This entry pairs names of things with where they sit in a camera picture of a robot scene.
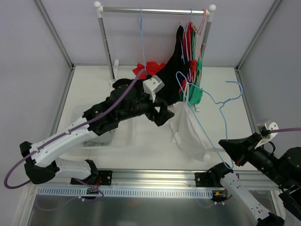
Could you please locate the white tank top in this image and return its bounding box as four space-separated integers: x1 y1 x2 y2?
170 88 210 161

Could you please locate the grey tank top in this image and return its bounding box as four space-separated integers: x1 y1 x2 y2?
83 130 115 146

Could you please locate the light blue wire hanger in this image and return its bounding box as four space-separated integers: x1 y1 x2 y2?
139 8 147 72

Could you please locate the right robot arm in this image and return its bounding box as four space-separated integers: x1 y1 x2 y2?
208 133 301 226

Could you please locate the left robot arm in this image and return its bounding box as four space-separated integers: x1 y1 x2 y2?
20 76 174 185

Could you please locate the green tank top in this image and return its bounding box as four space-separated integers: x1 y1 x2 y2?
185 23 203 105

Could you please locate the black tank top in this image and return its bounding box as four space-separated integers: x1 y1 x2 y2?
155 24 191 105

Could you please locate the red tank top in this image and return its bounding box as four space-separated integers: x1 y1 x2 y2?
182 22 199 85

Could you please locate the blue hanger under black top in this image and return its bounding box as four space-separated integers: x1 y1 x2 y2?
179 24 192 81

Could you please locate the blue hanger under red top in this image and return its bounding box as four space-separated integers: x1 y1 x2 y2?
183 9 194 61

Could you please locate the black garment on table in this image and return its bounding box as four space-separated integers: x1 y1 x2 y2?
112 70 182 106

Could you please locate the white plastic perforated basket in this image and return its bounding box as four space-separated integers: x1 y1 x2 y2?
69 118 136 156

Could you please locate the red garment on table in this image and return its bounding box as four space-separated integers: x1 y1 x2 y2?
132 61 166 75

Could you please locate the white clothes rack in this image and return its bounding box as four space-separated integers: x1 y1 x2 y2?
94 0 216 78

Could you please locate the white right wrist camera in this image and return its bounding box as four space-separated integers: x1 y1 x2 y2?
255 119 279 148

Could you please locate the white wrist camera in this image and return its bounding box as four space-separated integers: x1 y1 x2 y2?
255 119 279 148
143 75 165 103

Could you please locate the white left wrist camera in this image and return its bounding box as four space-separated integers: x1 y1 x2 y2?
143 75 165 103

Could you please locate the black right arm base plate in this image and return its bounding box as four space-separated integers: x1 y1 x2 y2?
194 170 225 187

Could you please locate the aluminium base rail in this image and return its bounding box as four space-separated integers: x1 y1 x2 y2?
27 167 282 190

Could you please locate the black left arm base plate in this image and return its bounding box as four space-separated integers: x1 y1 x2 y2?
81 170 113 186

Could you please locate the pink wire hanger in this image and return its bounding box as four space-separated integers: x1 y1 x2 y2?
193 9 211 60

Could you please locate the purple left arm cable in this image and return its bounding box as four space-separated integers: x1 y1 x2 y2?
4 69 151 210

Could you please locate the white slotted cable duct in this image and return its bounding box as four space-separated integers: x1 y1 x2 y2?
37 186 213 199

